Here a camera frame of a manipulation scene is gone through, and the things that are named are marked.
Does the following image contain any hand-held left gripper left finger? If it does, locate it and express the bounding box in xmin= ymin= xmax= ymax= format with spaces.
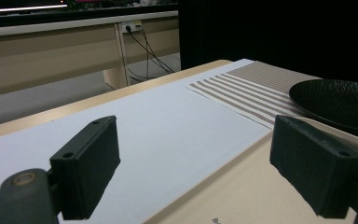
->
xmin=49 ymin=115 xmax=121 ymax=221

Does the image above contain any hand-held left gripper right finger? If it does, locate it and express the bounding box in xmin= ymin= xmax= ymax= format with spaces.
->
xmin=269 ymin=115 xmax=358 ymax=219

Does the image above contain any black textured plate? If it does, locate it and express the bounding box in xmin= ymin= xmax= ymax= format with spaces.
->
xmin=288 ymin=78 xmax=358 ymax=135

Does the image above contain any beige tray with rabbit print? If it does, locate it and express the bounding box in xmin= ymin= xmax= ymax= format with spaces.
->
xmin=143 ymin=116 xmax=358 ymax=224

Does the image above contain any light wooden table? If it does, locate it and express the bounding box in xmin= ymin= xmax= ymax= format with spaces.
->
xmin=0 ymin=59 xmax=232 ymax=143

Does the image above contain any white board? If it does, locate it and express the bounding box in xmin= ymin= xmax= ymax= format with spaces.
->
xmin=0 ymin=58 xmax=273 ymax=224

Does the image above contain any striped beige placemat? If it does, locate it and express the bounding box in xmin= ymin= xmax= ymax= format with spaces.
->
xmin=186 ymin=60 xmax=323 ymax=130

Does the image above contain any beige desk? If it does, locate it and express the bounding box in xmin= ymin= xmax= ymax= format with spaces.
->
xmin=0 ymin=10 xmax=181 ymax=101

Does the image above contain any black curtain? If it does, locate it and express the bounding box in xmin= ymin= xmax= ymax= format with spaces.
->
xmin=177 ymin=0 xmax=358 ymax=87

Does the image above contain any white light bar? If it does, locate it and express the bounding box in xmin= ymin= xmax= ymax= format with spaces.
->
xmin=0 ymin=4 xmax=68 ymax=14

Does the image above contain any bundle of black cables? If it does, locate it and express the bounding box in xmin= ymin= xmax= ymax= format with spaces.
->
xmin=125 ymin=26 xmax=176 ymax=83

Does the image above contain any white wall socket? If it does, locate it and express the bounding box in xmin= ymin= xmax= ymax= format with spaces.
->
xmin=121 ymin=20 xmax=143 ymax=34

